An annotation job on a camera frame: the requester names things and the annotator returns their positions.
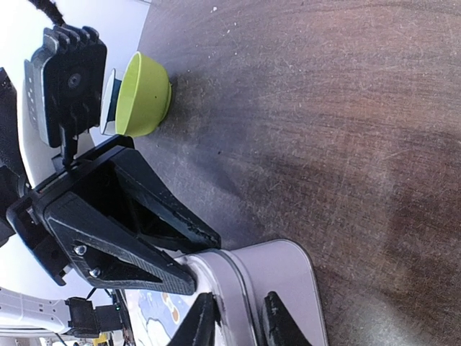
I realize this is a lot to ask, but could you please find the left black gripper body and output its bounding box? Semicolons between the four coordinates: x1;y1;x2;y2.
6;136;135;286

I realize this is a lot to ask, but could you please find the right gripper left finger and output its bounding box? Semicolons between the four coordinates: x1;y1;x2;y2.
167;293;220;346

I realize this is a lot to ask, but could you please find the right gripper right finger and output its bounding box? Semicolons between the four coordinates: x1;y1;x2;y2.
262;291;311;346

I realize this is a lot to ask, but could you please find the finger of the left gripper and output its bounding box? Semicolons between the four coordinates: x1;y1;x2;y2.
44;192;196;296
111;148;221;254

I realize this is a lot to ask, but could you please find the bunny picture tin lid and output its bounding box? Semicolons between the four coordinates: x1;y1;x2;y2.
126;239;328;345

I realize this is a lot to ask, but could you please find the black white small bowl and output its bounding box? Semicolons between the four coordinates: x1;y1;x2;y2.
99;68;122;136

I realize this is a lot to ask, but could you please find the lime green bowl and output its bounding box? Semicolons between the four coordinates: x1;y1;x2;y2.
115;51;172;138

